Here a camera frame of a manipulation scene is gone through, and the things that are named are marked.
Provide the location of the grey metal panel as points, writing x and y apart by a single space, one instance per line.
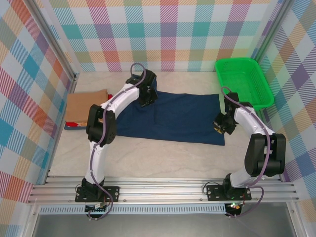
160 225

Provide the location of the aluminium mounting rail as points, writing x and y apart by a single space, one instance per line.
160 191

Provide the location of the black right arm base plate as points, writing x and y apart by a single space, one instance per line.
213 192

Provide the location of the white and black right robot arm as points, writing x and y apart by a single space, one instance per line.
254 121

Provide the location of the green plastic basket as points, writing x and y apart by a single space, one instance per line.
237 74

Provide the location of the dark blue plain t-shirt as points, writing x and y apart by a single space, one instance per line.
74 128

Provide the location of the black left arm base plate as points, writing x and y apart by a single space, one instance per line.
112 192

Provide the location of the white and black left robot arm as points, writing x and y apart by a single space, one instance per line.
95 163

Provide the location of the navy t-shirt with cartoon print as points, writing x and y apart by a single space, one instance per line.
185 118

